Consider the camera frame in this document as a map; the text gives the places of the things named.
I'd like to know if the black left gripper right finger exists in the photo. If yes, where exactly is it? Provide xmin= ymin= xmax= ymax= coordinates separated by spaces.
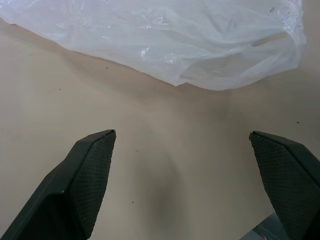
xmin=248 ymin=130 xmax=320 ymax=240

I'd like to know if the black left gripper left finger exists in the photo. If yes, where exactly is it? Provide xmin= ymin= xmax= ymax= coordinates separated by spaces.
xmin=0 ymin=129 xmax=117 ymax=240

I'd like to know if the grey metal table edge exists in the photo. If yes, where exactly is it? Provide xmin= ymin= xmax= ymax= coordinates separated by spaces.
xmin=238 ymin=212 xmax=293 ymax=240

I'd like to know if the translucent white plastic bag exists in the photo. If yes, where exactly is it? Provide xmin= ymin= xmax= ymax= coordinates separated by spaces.
xmin=0 ymin=0 xmax=307 ymax=91

